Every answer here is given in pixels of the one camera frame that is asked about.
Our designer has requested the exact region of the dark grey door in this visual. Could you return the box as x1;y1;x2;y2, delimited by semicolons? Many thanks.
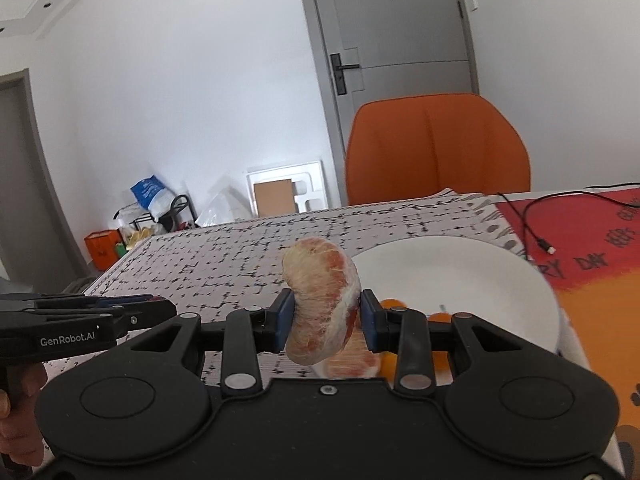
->
0;68;89;288

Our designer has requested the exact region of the black cable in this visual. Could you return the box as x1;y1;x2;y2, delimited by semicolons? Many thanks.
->
497;182;640;257

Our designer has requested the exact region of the red and orange printed cloth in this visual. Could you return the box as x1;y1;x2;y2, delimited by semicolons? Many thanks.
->
497;187;640;477

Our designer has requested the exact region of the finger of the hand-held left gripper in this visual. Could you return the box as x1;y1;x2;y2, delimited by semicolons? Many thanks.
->
102;299;177;334
0;293;157;312

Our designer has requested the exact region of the white black-patterned tablecloth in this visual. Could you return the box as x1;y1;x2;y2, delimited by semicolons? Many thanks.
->
82;187;523;391

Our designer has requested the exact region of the clear plastic bag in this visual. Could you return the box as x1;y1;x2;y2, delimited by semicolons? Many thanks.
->
194;186;251;227

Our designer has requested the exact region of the orange chair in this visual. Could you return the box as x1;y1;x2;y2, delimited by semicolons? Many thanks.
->
344;92;532;207

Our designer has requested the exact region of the yellow items pile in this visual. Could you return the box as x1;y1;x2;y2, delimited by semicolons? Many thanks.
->
125;227;157;247

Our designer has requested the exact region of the blue and white bag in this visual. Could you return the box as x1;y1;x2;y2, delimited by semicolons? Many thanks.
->
130;174;174;222

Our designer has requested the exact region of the large orange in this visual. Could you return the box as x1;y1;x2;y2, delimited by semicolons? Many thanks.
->
378;297;406;379
428;312;456;374

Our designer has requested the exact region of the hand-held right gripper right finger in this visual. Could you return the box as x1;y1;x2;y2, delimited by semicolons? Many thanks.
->
359;289;557;394

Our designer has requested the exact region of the orange box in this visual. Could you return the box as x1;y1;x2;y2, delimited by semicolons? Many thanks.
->
83;229;124;269

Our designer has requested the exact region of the person's left hand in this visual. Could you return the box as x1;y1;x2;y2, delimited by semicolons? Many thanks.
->
0;362;51;469

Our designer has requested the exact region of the white ceramic bowl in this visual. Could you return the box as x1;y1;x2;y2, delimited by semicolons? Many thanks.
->
350;236;560;377

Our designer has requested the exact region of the peeled pomelo segment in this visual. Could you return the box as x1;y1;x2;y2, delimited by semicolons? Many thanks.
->
310;327;384;380
281;238;362;366

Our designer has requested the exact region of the white foam packaging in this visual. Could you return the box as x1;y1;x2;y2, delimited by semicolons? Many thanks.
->
245;159;329;219

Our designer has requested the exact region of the black door handle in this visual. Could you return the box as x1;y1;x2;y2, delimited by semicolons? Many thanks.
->
329;52;361;97

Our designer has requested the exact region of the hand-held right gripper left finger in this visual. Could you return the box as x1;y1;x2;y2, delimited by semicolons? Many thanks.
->
127;289;297;392

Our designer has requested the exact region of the black wire rack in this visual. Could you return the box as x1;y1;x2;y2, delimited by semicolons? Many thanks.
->
169;193;197;231

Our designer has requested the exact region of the brown cardboard piece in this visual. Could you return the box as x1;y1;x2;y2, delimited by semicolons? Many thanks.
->
253;178;296;216

